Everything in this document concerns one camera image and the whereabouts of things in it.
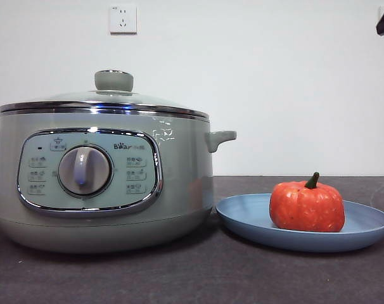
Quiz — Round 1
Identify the orange pumpkin with green stem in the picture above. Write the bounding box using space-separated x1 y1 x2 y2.
269 172 346 233

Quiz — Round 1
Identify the glass lid with green knob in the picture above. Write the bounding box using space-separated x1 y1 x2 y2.
0 69 210 117

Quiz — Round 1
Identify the blue round plate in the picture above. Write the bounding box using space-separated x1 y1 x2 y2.
215 193 384 253

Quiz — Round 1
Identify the pale green electric steamer pot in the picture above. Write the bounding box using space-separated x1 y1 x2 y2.
0 109 238 255

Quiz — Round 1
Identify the white wall socket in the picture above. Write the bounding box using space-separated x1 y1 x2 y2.
109 3 138 35

